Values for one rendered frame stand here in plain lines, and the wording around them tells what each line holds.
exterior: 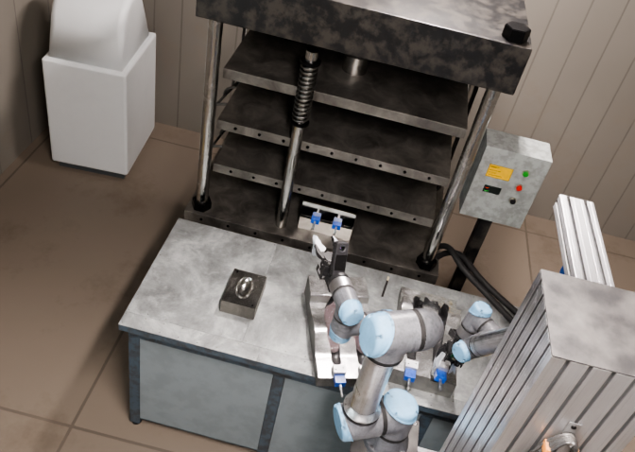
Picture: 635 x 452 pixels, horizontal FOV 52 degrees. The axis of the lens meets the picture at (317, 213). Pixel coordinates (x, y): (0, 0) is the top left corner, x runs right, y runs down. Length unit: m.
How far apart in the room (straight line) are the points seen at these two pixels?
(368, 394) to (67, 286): 2.47
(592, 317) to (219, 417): 2.08
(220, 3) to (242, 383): 1.58
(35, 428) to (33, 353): 0.45
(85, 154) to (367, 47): 2.59
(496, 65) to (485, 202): 0.79
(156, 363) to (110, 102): 1.98
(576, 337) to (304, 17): 1.68
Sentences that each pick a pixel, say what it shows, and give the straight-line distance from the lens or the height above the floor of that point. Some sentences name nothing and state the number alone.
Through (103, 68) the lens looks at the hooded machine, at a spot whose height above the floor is 0.84.
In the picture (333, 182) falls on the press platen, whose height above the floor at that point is 1.04.
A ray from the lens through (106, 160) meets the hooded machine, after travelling 4.68.
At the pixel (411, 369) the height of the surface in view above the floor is 0.90.
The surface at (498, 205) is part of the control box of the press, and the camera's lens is 3.20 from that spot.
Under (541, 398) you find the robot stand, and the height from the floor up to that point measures 1.88.
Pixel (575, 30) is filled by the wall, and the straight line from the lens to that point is 4.62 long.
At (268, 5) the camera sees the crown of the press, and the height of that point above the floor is 1.93.
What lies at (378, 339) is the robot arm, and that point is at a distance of 1.73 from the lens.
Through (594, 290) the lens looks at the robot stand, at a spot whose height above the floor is 2.03.
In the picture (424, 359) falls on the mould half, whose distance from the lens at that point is 2.76.
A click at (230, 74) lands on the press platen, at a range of 2.98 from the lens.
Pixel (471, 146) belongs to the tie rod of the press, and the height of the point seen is 1.52.
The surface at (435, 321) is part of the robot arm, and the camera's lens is 1.81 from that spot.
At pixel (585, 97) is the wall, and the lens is 4.84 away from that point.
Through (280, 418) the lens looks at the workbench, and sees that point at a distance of 3.07.
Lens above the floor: 2.95
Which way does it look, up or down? 39 degrees down
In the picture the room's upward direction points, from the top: 13 degrees clockwise
